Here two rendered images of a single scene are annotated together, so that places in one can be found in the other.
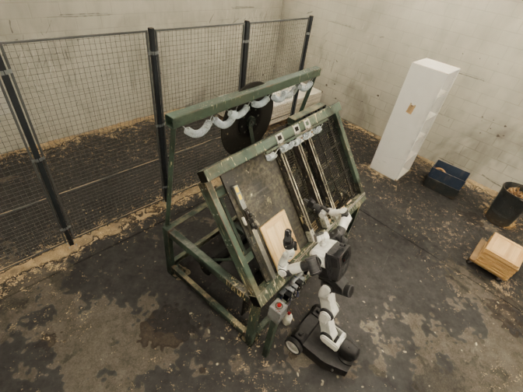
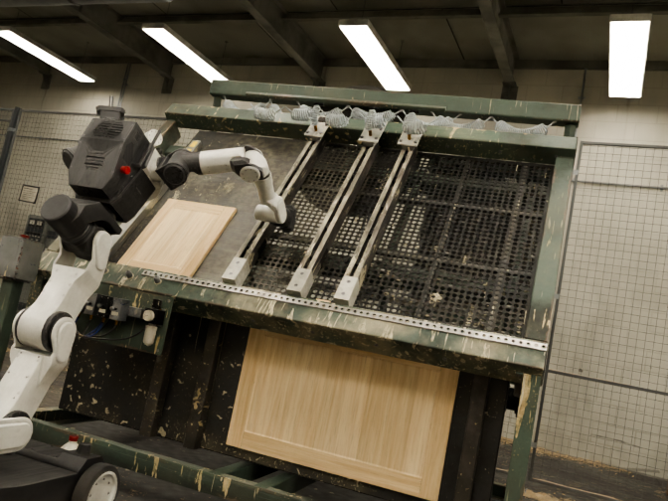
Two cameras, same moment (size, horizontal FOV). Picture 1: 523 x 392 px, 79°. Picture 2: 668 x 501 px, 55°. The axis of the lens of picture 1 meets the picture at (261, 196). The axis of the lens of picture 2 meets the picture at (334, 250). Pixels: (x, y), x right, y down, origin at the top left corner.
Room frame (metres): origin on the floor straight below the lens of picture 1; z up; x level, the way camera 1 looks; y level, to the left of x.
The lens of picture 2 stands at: (2.05, -3.27, 0.81)
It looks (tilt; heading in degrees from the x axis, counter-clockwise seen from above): 7 degrees up; 75
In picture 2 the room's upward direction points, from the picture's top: 11 degrees clockwise
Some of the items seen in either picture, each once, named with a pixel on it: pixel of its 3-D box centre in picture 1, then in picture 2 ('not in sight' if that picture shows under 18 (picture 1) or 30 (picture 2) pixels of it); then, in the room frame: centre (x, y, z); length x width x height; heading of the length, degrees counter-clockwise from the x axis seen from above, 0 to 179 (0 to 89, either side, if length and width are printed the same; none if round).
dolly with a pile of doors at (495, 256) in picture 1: (496, 255); not in sight; (3.31, -3.47, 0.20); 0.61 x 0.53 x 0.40; 140
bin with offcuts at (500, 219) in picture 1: (508, 205); not in sight; (4.43, -4.15, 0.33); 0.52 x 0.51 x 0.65; 140
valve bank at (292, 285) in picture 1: (296, 285); (105, 314); (1.92, -0.48, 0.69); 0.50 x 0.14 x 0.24; 146
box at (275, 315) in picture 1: (277, 311); (19, 258); (1.52, -0.29, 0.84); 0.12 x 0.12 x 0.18; 56
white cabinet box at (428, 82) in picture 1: (410, 123); not in sight; (5.56, -2.48, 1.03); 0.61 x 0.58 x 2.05; 140
